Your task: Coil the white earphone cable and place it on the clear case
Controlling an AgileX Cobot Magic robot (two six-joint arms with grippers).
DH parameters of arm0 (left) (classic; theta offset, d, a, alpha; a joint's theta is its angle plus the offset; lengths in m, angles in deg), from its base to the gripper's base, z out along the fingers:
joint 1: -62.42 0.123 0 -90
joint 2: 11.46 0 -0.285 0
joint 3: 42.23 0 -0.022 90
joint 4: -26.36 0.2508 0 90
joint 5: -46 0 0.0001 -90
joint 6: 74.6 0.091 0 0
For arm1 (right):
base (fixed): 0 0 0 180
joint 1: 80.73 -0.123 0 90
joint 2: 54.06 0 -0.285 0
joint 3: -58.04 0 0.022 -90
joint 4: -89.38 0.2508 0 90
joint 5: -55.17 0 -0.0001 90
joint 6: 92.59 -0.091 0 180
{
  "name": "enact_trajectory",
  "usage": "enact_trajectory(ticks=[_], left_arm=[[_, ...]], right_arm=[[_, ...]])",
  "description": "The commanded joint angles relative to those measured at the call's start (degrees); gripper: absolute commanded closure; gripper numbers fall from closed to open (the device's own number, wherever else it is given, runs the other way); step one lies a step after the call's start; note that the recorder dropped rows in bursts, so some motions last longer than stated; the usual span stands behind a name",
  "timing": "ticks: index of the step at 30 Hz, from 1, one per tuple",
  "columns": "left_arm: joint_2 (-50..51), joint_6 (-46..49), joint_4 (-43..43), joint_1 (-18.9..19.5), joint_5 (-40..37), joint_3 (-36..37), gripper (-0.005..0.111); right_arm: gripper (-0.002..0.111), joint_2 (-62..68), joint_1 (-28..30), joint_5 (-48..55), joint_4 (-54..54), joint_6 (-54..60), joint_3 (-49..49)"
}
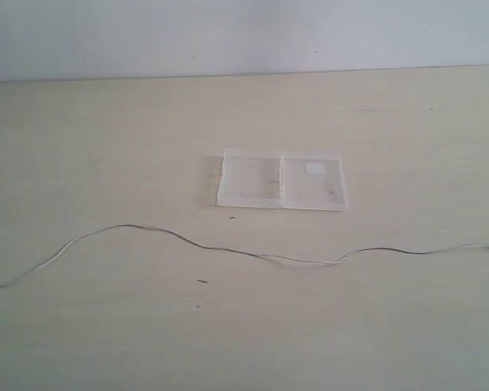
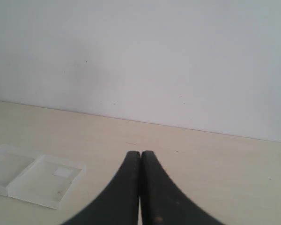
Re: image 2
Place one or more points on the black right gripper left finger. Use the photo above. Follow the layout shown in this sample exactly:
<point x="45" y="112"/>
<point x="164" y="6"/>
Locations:
<point x="118" y="203"/>

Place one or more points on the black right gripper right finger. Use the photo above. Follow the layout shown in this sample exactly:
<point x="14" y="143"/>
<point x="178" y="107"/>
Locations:
<point x="162" y="202"/>

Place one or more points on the clear plastic hinged case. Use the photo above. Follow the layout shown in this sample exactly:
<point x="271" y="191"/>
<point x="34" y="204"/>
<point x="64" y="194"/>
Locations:
<point x="37" y="178"/>

